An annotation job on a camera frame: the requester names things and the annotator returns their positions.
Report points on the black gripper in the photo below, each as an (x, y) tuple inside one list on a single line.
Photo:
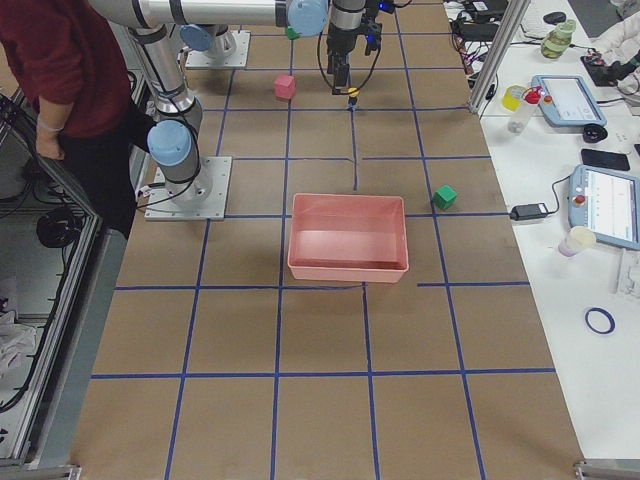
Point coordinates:
[(339, 49)]

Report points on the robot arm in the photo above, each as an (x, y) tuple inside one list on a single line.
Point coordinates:
[(173, 143), (214, 41)]

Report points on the green foam cube near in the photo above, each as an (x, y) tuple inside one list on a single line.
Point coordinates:
[(291, 33)]

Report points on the green foam cube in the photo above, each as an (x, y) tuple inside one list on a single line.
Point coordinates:
[(444, 197), (291, 33)]

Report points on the pink foam cube centre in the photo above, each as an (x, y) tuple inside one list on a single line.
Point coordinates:
[(285, 87)]

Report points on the green foam cube far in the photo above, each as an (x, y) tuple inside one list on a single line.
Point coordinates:
[(444, 197)]

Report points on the pink plastic bin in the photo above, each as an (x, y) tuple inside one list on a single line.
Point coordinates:
[(350, 238)]

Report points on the yellow tape roll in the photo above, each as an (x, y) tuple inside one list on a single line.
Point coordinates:
[(513, 97)]

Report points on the white squeeze bottle red cap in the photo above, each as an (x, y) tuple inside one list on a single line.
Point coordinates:
[(528, 105)]

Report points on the green glass jar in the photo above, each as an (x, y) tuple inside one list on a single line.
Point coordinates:
[(557, 41)]

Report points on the teach pendant far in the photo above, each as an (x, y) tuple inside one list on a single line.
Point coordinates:
[(572, 103)]

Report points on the teach pendant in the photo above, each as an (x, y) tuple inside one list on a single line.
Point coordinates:
[(607, 203), (572, 103)]

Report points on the black power adapter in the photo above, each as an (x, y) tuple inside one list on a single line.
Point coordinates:
[(525, 212)]

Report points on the person in black trousers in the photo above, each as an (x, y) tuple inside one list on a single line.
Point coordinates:
[(70, 67)]

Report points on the black smartphone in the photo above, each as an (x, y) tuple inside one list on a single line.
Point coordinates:
[(605, 159)]

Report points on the small white cup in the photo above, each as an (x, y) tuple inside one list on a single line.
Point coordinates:
[(577, 239)]

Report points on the teach pendant near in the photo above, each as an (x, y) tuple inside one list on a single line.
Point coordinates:
[(607, 203)]

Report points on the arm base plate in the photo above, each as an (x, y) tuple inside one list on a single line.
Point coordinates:
[(198, 61), (204, 198)]

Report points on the aluminium frame post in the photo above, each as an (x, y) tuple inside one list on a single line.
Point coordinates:
[(511, 20)]

